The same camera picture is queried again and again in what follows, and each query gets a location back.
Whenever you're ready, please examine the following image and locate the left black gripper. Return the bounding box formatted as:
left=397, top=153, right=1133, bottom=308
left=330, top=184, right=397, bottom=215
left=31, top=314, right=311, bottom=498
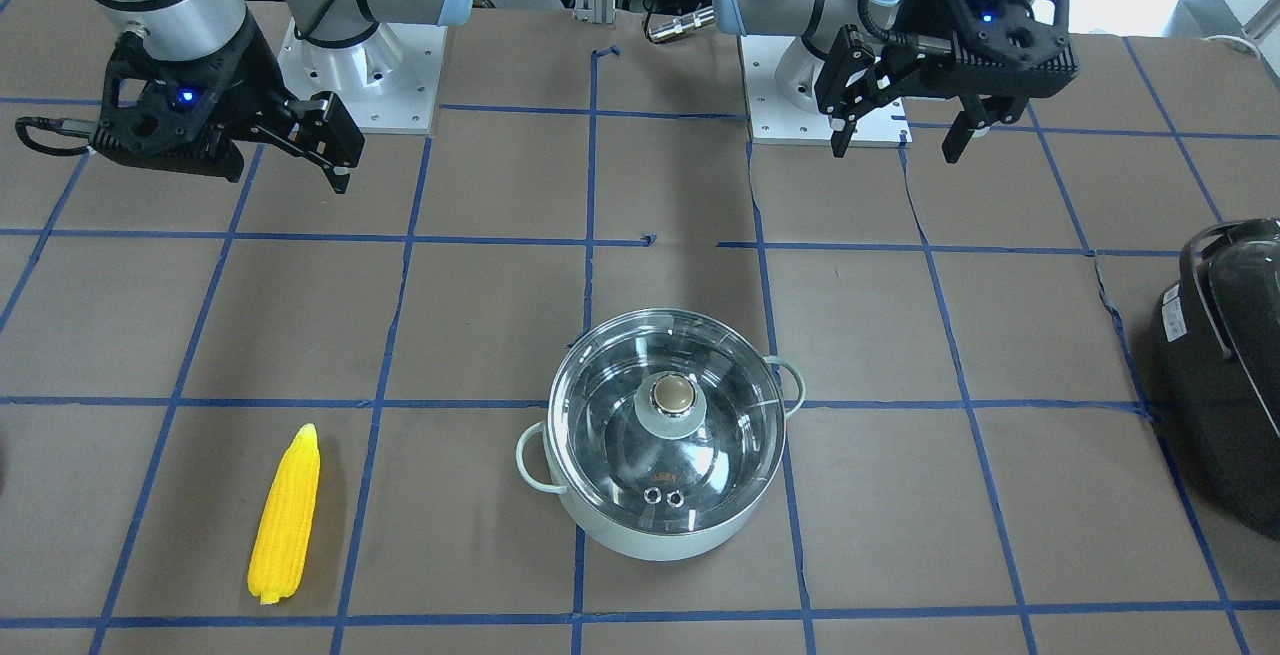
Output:
left=815, top=0, right=1079, bottom=164

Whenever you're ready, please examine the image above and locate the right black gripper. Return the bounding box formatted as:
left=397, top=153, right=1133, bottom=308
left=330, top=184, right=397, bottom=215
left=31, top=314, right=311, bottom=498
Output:
left=90, top=27, right=365, bottom=194

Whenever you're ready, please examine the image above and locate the glass pot lid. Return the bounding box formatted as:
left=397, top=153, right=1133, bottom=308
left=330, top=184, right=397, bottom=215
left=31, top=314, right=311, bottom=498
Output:
left=547, top=310, right=787, bottom=519

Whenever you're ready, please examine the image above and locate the yellow corn cob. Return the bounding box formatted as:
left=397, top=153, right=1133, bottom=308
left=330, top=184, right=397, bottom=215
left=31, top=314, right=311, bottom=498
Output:
left=246, top=423, right=321, bottom=605

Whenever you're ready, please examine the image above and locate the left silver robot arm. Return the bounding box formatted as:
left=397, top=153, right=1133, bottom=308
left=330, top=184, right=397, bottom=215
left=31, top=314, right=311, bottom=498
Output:
left=712, top=0, right=1080, bottom=162

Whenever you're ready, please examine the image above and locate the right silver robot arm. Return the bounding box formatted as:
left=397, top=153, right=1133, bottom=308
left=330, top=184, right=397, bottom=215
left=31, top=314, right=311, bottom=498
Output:
left=50, top=0, right=474, bottom=194

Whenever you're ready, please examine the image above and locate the pale green steel pot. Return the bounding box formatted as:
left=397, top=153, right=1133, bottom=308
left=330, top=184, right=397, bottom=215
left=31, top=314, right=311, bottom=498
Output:
left=516, top=310, right=806, bottom=563

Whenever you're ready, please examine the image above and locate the silver metal cylinder connector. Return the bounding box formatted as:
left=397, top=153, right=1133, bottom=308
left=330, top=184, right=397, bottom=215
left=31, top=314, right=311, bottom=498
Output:
left=643, top=5, right=716, bottom=46

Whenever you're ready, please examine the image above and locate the dark rice cooker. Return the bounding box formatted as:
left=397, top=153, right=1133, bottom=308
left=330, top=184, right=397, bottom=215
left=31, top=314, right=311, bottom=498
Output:
left=1155, top=217, right=1279, bottom=540

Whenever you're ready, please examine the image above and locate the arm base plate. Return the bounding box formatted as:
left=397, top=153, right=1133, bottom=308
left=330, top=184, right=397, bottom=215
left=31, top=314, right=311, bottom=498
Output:
left=739, top=35, right=913, bottom=148
left=278, top=23, right=451, bottom=136

